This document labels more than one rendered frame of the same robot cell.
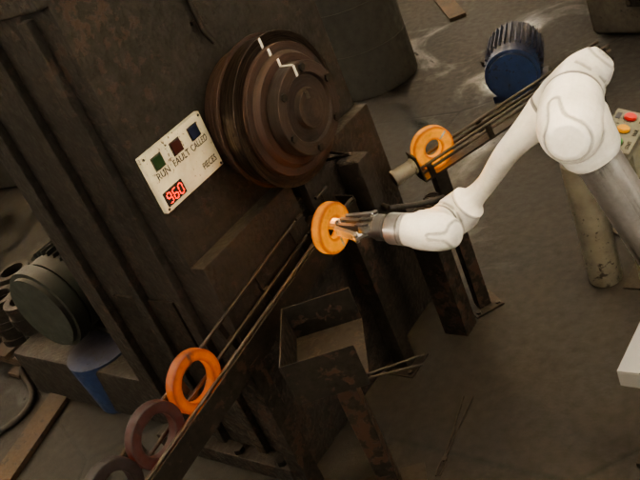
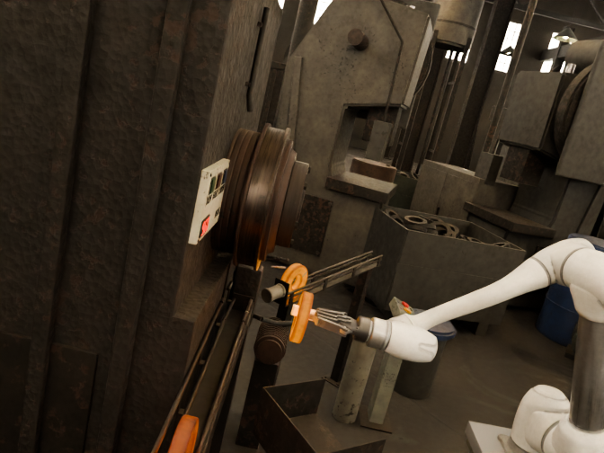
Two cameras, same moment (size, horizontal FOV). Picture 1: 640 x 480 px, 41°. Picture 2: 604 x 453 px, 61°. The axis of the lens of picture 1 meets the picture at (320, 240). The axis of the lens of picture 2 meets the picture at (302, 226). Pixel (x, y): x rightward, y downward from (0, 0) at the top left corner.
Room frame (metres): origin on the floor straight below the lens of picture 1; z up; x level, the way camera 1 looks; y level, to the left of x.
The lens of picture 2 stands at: (1.24, 1.05, 1.45)
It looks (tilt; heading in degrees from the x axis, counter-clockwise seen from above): 14 degrees down; 313
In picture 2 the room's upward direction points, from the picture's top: 14 degrees clockwise
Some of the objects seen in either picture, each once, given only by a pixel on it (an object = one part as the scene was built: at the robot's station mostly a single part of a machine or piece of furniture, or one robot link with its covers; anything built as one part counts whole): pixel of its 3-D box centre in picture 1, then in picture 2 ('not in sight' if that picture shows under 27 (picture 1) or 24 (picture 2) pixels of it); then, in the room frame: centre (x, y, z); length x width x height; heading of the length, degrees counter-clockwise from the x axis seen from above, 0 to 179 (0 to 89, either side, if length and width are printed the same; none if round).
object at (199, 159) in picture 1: (181, 161); (211, 198); (2.31, 0.27, 1.15); 0.26 x 0.02 x 0.18; 134
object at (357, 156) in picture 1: (362, 186); (244, 293); (2.64, -0.21, 0.68); 0.11 x 0.08 x 0.24; 44
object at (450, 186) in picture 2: not in sight; (452, 218); (3.99, -4.27, 0.55); 1.10 x 0.53 x 1.10; 154
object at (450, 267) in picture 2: not in sight; (430, 265); (3.24, -2.70, 0.39); 1.03 x 0.83 x 0.77; 59
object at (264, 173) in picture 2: (280, 110); (264, 198); (2.46, -0.05, 1.11); 0.47 x 0.06 x 0.47; 134
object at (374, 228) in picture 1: (375, 227); (353, 326); (2.07, -0.16, 0.84); 0.09 x 0.08 x 0.07; 44
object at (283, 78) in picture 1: (305, 108); (293, 204); (2.39, -0.12, 1.11); 0.28 x 0.06 x 0.28; 134
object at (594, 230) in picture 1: (591, 220); (357, 370); (2.50, -0.91, 0.26); 0.12 x 0.12 x 0.52
